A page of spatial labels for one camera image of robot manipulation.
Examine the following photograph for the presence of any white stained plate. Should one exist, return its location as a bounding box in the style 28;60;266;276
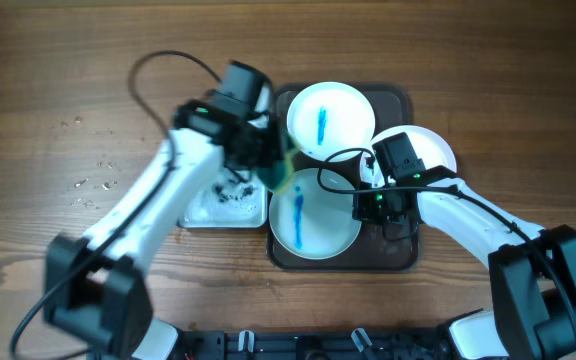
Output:
359;125;457;188
269;168;361;260
287;82;376;161

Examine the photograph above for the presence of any small black water tray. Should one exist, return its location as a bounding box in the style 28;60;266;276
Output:
177;169;268;228

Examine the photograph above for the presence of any left black cable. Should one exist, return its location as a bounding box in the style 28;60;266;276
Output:
9;49;223;360

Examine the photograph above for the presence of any right black cable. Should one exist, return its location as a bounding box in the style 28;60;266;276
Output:
316;147;576;360

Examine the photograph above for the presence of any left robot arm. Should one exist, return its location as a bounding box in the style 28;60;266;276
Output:
38;61;295;359

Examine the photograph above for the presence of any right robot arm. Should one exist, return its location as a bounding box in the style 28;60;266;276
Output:
355;132;576;359

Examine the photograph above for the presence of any green yellow sponge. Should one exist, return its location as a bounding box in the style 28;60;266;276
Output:
255;151;297;194

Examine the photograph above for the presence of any black cable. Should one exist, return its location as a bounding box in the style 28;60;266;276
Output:
9;49;223;360
316;147;576;360

